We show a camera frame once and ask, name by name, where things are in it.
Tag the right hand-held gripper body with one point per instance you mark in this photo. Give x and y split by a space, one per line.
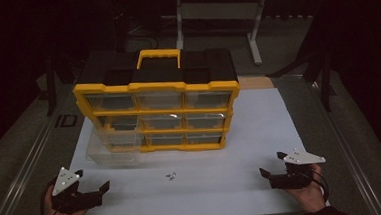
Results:
294 174

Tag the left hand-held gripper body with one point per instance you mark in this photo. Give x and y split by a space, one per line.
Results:
71 196

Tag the clear plastic drawer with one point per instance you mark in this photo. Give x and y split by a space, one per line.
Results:
114 149

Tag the yellow and black organizer cabinet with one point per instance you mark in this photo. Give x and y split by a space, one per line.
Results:
153 87

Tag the person's right hand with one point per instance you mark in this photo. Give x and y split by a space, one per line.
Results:
309 193

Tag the black stand leg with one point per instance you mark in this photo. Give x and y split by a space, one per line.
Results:
50 86

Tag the black tripod stand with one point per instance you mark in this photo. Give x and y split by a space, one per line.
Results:
321 62

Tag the white metal stand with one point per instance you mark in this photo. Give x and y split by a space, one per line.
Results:
217 10

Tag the black camera stand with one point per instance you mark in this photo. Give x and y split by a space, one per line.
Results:
119 21

